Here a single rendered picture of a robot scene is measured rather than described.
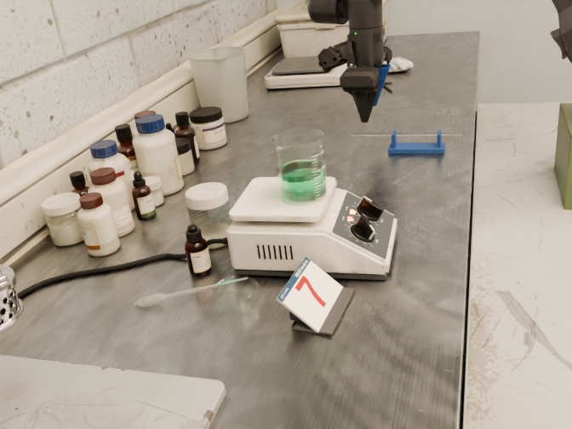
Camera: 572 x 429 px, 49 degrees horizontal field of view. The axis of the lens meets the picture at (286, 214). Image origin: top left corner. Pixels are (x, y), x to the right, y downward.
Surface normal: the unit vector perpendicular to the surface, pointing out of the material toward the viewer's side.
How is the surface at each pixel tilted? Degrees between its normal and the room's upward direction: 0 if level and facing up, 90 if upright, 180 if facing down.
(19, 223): 90
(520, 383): 0
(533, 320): 0
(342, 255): 90
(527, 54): 90
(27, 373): 0
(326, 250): 90
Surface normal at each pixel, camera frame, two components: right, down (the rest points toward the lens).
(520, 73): -0.28, 0.45
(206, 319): -0.11, -0.89
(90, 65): 0.96, 0.03
